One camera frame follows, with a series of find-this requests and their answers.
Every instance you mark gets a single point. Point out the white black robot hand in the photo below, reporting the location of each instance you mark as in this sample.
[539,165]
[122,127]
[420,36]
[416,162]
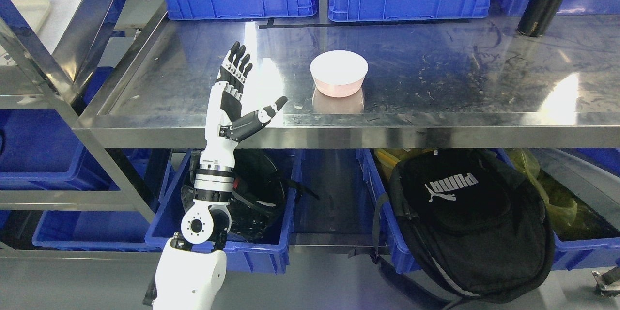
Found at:
[225,125]

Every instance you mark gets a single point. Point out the pink plastic bowl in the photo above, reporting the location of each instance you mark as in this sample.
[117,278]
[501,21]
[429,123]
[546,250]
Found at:
[339,73]

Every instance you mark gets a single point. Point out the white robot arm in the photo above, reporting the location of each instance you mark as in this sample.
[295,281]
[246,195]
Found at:
[192,267]

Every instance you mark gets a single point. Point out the blue bin left shelf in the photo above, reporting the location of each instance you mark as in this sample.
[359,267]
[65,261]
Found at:
[39,151]

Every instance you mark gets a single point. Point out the steel shelf rack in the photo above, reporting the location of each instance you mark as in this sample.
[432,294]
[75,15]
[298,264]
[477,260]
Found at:
[59,69]

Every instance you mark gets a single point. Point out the black helmet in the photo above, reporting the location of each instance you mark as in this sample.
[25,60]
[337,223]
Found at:
[243,205]

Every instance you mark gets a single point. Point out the blue bin with helmet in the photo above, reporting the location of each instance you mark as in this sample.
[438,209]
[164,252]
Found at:
[268,255]

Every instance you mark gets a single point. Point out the cream plastic tray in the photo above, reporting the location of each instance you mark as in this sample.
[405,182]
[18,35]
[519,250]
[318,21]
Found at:
[35,12]

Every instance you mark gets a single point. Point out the steel work table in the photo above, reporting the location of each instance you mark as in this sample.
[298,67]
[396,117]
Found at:
[442,84]

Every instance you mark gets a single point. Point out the black puma backpack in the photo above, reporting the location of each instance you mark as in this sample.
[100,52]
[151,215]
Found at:
[476,226]

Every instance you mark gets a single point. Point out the yellow plastic bag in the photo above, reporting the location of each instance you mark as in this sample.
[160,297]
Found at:
[560,203]

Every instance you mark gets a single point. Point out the blue bin with backpack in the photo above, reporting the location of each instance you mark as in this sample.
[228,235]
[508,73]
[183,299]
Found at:
[588,180]

